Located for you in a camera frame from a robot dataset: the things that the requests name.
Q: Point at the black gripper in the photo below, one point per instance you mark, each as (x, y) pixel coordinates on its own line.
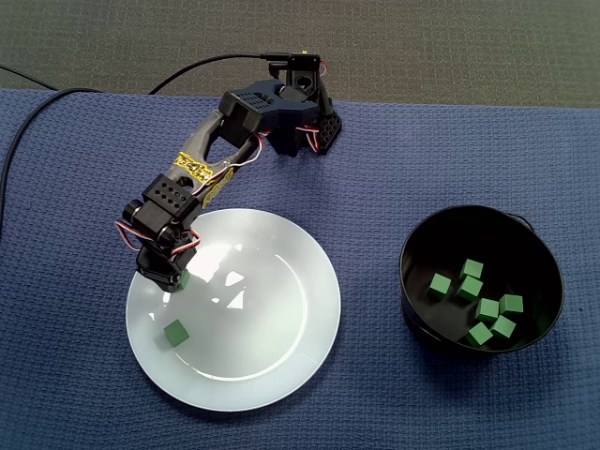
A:
(161, 277)

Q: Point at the green foam cube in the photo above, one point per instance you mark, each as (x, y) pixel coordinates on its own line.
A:
(176, 333)
(479, 334)
(511, 304)
(503, 326)
(185, 280)
(439, 286)
(487, 309)
(471, 268)
(470, 288)

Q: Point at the black robot arm with stickers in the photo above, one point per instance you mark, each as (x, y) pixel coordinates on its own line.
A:
(244, 110)

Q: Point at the white round plate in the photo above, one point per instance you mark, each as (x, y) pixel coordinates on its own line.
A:
(258, 328)

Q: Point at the blue waffle cloth mat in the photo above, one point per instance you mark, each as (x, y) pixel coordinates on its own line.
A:
(70, 328)

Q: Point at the black bucket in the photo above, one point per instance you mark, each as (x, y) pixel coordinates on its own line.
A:
(422, 253)

